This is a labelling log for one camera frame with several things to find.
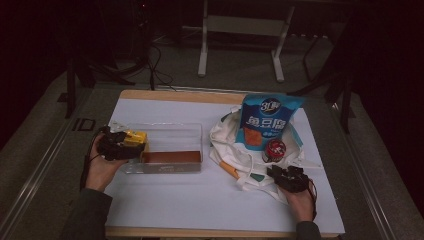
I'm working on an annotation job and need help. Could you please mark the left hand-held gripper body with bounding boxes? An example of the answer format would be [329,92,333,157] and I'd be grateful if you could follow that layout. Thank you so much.
[98,120,129,161]

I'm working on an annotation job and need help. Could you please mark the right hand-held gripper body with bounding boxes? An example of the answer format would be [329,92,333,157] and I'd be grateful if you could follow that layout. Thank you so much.
[276,159,323,194]

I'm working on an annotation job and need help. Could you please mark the yellow drink carton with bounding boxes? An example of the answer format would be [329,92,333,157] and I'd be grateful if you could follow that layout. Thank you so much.
[123,130,148,148]

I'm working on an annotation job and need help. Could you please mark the red-lidded jar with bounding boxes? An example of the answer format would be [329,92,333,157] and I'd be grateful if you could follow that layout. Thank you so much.
[262,139,288,164]

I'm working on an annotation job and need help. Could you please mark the brown rectangular box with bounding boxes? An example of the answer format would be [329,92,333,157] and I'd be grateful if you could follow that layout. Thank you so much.
[141,150,203,174]

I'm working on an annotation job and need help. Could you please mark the clear plastic box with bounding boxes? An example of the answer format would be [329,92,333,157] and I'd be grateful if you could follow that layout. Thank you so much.
[118,122,204,175]

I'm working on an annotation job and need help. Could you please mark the white patterned tote bag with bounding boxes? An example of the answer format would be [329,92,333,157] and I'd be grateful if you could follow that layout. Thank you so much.
[208,104,323,205]

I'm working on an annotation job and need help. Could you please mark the blue snack bag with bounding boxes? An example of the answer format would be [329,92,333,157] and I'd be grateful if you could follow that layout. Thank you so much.
[238,93,305,151]

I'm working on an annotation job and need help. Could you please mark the person's right hand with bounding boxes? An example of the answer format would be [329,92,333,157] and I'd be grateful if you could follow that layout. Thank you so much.
[283,181,316,223]

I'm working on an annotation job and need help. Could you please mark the person's left hand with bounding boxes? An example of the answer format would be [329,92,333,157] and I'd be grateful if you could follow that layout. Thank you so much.
[84,134,129,193]

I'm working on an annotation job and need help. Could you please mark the white table mat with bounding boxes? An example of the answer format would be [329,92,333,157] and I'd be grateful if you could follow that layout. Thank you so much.
[104,98,346,234]

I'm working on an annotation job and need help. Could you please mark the black metal stand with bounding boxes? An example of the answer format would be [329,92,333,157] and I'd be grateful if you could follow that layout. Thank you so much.
[64,49,136,119]
[288,19,356,134]

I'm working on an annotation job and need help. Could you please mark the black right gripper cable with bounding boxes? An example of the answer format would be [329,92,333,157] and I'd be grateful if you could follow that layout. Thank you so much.
[308,179,318,221]

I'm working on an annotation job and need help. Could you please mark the black floor bracket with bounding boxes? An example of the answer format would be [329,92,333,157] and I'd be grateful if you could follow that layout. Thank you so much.
[72,118,97,132]

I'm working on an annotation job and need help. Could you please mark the metal floor rail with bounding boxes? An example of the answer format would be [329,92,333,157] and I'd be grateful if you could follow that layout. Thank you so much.
[0,89,84,240]
[333,103,398,240]

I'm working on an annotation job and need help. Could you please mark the black floor cables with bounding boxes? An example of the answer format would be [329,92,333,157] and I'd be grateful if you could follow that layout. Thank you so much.
[146,43,178,92]

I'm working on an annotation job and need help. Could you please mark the white metal table frame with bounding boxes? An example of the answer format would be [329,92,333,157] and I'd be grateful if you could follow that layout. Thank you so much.
[198,0,296,83]

